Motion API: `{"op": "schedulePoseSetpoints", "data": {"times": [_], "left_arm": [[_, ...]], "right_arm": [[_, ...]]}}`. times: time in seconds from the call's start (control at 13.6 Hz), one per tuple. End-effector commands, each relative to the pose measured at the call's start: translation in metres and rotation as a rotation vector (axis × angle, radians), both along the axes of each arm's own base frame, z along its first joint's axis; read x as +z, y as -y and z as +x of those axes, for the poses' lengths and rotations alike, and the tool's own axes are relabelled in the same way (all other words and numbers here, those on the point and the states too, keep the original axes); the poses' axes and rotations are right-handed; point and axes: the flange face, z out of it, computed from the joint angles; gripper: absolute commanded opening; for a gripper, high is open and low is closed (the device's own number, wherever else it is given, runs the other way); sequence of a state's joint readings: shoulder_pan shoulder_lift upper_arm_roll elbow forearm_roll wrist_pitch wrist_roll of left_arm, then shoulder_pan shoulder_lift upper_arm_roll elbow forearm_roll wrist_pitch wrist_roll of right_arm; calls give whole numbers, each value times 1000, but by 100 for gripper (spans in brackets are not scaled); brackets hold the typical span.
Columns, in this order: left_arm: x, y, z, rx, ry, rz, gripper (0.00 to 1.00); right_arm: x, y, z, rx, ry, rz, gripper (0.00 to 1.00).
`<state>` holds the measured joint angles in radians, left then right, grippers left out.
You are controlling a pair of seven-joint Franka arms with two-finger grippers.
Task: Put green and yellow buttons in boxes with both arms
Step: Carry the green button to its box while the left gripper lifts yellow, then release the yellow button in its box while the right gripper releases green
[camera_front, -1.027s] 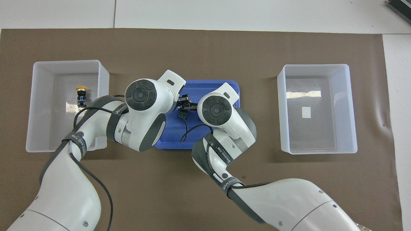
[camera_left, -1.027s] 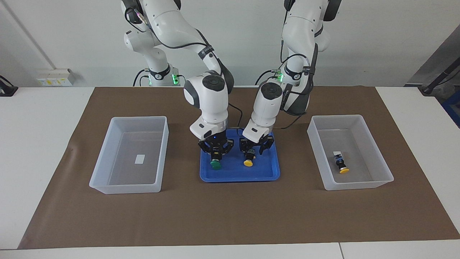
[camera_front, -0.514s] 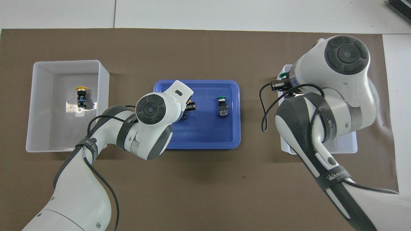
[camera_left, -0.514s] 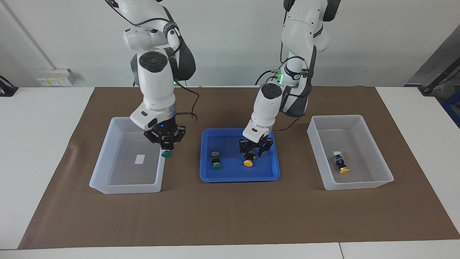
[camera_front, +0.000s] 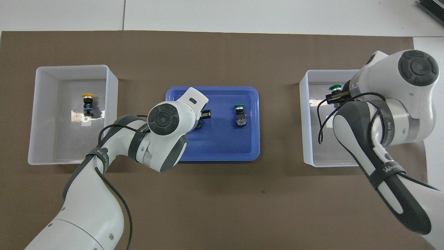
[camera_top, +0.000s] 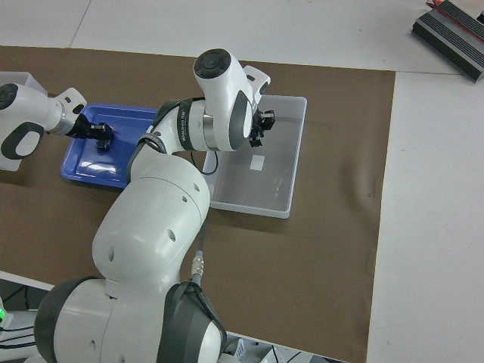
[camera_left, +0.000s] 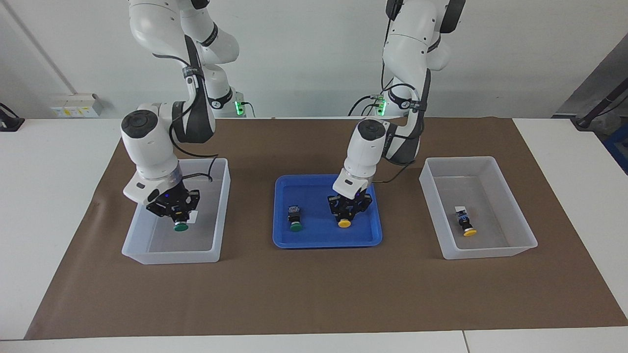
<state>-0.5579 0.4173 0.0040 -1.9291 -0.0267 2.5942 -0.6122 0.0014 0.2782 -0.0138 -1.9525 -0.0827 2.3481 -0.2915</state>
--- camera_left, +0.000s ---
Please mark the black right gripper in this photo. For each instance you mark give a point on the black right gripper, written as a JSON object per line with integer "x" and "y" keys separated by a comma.
{"x": 174, "y": 198}

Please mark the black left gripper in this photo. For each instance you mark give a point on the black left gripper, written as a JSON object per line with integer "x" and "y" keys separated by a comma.
{"x": 351, "y": 203}

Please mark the yellow push button switch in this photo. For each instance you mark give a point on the yellow push button switch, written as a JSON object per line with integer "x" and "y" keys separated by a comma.
{"x": 344, "y": 224}
{"x": 466, "y": 224}

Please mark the green push button switch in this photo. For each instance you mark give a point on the green push button switch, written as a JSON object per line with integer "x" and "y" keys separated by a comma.
{"x": 181, "y": 227}
{"x": 295, "y": 218}

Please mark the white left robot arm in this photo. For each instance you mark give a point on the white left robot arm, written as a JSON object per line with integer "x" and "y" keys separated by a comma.
{"x": 365, "y": 152}

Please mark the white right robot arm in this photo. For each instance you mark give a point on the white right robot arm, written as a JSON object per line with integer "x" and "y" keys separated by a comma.
{"x": 147, "y": 147}

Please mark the small white label sticker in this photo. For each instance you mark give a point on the small white label sticker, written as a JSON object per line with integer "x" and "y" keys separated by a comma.
{"x": 458, "y": 209}
{"x": 194, "y": 218}

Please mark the blue plastic tray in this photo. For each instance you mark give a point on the blue plastic tray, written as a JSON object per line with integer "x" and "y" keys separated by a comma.
{"x": 319, "y": 238}

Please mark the translucent white plastic box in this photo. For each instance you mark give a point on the translucent white plastic box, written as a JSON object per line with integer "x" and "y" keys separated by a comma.
{"x": 162, "y": 247}
{"x": 495, "y": 235}

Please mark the brown table mat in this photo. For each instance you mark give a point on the brown table mat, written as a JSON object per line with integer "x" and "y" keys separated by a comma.
{"x": 314, "y": 294}

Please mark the black stand with pole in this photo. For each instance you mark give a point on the black stand with pole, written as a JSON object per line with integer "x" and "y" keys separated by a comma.
{"x": 584, "y": 122}

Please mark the dark grey panel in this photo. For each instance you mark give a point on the dark grey panel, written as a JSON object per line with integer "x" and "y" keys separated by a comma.
{"x": 588, "y": 93}

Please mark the blue crate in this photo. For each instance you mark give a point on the blue crate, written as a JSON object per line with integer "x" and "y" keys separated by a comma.
{"x": 620, "y": 152}

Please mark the white wall socket strip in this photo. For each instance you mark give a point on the white wall socket strip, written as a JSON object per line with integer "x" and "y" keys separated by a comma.
{"x": 73, "y": 110}

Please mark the black clamp mount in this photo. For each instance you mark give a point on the black clamp mount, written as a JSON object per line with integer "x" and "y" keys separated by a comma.
{"x": 10, "y": 123}

